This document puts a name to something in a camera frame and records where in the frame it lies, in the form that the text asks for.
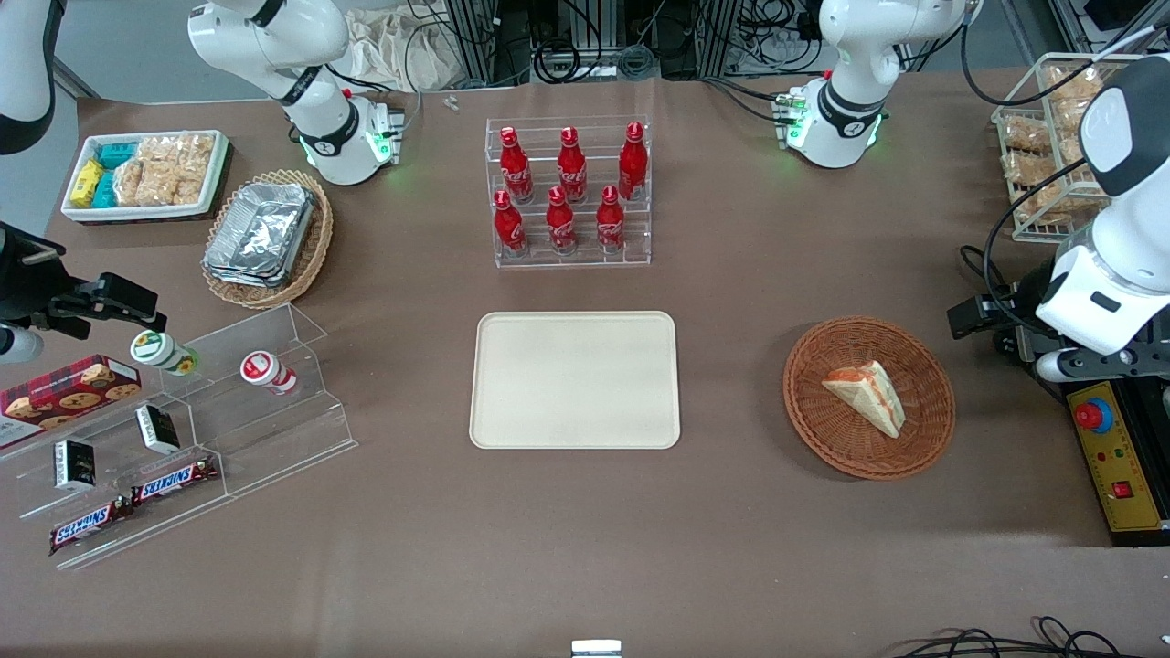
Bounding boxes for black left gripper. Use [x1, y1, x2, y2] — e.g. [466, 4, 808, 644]
[947, 270, 1054, 360]

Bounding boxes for small black white box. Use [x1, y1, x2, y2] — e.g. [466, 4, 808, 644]
[53, 439, 99, 493]
[135, 405, 182, 455]

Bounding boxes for clear acrylic stepped display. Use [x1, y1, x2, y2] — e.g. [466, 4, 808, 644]
[0, 361, 229, 572]
[169, 302, 359, 502]

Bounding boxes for yellow snack packet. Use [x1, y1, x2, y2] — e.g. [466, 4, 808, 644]
[69, 160, 106, 209]

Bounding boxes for aluminium profile frame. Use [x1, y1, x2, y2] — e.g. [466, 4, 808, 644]
[443, 0, 545, 89]

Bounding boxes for Snickers chocolate bar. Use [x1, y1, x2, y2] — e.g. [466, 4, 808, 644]
[131, 455, 221, 506]
[48, 498, 136, 557]

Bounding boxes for white wire basket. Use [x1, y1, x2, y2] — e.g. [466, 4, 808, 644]
[991, 52, 1148, 244]

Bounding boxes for clear bag of crackers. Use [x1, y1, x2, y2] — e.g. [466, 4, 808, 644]
[174, 134, 217, 206]
[113, 157, 153, 207]
[137, 137, 180, 207]

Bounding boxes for white plastic snack tray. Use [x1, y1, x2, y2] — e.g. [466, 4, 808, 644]
[60, 130, 229, 223]

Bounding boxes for black floor cables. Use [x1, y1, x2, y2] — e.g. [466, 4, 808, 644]
[891, 615, 1170, 658]

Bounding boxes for beige cloth bag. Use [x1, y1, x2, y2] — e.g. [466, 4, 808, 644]
[343, 7, 469, 92]

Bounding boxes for light wicker oval basket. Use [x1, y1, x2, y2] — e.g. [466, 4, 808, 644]
[201, 169, 335, 310]

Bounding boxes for red lid yogurt cup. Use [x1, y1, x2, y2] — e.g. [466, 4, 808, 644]
[239, 350, 301, 397]

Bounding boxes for clear acrylic bottle rack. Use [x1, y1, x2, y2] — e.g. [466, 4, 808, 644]
[484, 114, 653, 269]

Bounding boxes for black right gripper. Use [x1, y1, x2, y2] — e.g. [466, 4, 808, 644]
[0, 224, 170, 335]

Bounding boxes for beige rectangular tray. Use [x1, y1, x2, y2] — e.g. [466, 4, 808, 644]
[469, 311, 682, 451]

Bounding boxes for clear bag of biscuits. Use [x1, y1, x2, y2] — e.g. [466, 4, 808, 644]
[1047, 64, 1107, 115]
[1016, 183, 1102, 229]
[1003, 151, 1066, 188]
[1004, 117, 1052, 154]

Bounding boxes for aluminium foil tray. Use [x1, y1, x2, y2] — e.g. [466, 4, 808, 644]
[208, 183, 312, 275]
[203, 187, 317, 290]

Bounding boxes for black base cables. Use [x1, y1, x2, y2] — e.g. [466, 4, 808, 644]
[702, 71, 807, 125]

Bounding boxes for wrapped triangle sandwich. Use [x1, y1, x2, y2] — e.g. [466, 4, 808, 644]
[821, 360, 908, 440]

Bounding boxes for red cola bottle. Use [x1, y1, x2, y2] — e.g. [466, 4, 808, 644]
[493, 189, 529, 259]
[557, 126, 590, 204]
[546, 186, 580, 255]
[498, 126, 537, 204]
[618, 121, 650, 202]
[596, 185, 627, 253]

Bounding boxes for red tartan cookie box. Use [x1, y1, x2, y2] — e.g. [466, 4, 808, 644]
[0, 355, 144, 450]

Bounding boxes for green lid yogurt cup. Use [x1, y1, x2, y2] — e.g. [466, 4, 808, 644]
[130, 329, 200, 377]

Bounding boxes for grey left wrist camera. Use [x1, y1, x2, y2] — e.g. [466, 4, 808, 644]
[1036, 350, 1100, 385]

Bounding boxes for brown wicker basket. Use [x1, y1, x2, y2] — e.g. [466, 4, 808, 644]
[782, 315, 957, 482]

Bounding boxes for yellow black emergency stop box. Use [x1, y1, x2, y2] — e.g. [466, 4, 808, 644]
[1063, 379, 1170, 547]

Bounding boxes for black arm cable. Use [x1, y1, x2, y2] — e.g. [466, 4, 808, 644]
[958, 155, 1090, 341]

